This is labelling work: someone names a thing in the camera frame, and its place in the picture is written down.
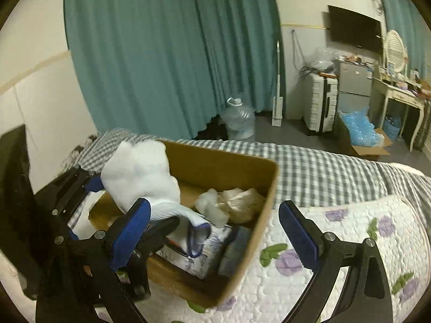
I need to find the floral tissue pack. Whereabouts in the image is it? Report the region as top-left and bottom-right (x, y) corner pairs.
(156, 222), (232, 279)

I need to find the light blue white sock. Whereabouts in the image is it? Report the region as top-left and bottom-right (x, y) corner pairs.
(100, 138), (213, 259)

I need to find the blue white plastic packet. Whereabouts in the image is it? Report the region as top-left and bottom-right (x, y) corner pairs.
(218, 226), (251, 278)

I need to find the beige cloth bundle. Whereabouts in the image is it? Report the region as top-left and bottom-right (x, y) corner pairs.
(216, 188), (266, 224)

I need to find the floral white quilt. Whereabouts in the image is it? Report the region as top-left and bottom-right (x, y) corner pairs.
(137, 195), (430, 322)

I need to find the brown cardboard box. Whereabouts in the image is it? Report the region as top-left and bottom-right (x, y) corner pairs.
(89, 140), (278, 308)

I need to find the grey checkered bedsheet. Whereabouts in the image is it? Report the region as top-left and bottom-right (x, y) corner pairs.
(60, 127), (431, 243)

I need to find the teal window curtain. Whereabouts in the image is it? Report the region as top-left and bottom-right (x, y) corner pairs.
(64, 0), (280, 139)

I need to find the clear water jug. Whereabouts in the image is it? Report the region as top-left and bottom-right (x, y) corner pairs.
(221, 97), (256, 142)

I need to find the white dressing table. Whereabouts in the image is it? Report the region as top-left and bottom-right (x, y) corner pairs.
(372, 71), (431, 153)

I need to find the white upright mop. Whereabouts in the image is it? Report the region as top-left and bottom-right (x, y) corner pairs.
(272, 41), (283, 127)

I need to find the white suitcase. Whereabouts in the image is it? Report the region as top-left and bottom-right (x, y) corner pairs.
(303, 73), (338, 134)

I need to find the grey mini fridge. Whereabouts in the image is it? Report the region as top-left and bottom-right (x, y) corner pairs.
(334, 60), (372, 135)

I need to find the clear plastic bag pile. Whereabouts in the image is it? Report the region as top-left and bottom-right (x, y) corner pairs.
(306, 47), (338, 72)

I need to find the white oval vanity mirror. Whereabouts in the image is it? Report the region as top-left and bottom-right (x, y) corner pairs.
(384, 29), (408, 73)

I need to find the teal curtain right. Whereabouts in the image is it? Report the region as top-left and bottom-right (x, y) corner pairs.
(381, 0), (430, 79)

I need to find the black wall television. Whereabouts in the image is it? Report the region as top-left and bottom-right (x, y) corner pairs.
(328, 5), (383, 55)

